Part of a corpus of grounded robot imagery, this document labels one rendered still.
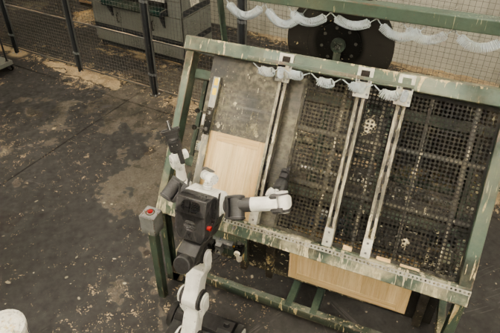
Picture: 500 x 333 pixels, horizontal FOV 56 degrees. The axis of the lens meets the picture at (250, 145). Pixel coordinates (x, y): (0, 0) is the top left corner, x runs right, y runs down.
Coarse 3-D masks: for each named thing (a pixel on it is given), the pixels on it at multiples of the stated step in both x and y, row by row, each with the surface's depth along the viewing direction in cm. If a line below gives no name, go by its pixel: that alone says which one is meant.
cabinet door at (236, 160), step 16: (208, 144) 343; (224, 144) 339; (240, 144) 335; (256, 144) 331; (208, 160) 343; (224, 160) 340; (240, 160) 336; (256, 160) 332; (224, 176) 340; (240, 176) 336; (256, 176) 332; (240, 192) 336
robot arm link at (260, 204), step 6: (276, 192) 280; (282, 192) 278; (252, 198) 281; (258, 198) 279; (264, 198) 278; (270, 198) 277; (276, 198) 276; (252, 204) 279; (258, 204) 278; (264, 204) 277; (270, 204) 276; (276, 204) 276; (252, 210) 281; (258, 210) 280; (264, 210) 279; (270, 210) 278; (276, 210) 276; (282, 210) 276
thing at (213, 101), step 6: (210, 96) 339; (216, 96) 338; (210, 102) 340; (216, 102) 340; (216, 108) 342; (210, 132) 342; (204, 138) 342; (204, 144) 342; (204, 150) 342; (198, 156) 344; (204, 156) 342; (198, 162) 344; (204, 162) 345; (198, 168) 344; (198, 174) 344; (198, 180) 344
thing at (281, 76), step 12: (276, 72) 316; (288, 84) 322; (276, 96) 320; (276, 108) 322; (276, 120) 321; (276, 132) 322; (264, 156) 324; (264, 168) 325; (264, 180) 325; (264, 192) 328; (252, 216) 328
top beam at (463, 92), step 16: (192, 48) 336; (208, 48) 332; (224, 48) 329; (240, 48) 325; (256, 48) 321; (272, 64) 318; (304, 64) 311; (320, 64) 307; (336, 64) 304; (352, 64) 301; (352, 80) 308; (416, 80) 289; (432, 80) 286; (448, 80) 284; (448, 96) 283; (464, 96) 280; (480, 96) 278; (496, 96) 275
